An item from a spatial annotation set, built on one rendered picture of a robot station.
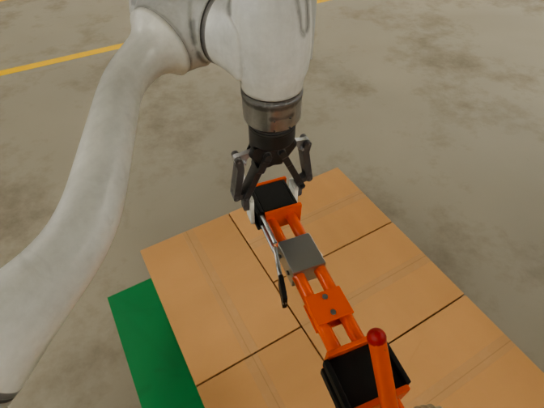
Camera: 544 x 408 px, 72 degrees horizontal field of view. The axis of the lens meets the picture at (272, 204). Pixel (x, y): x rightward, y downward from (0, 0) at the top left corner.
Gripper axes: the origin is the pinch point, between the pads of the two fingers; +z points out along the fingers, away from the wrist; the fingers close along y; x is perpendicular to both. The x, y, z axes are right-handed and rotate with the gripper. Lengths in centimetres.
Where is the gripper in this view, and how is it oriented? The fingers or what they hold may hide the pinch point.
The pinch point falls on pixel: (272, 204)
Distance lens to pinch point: 74.1
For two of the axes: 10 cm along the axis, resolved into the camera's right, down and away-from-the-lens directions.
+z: 0.0, 6.6, 7.5
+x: -3.5, -7.0, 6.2
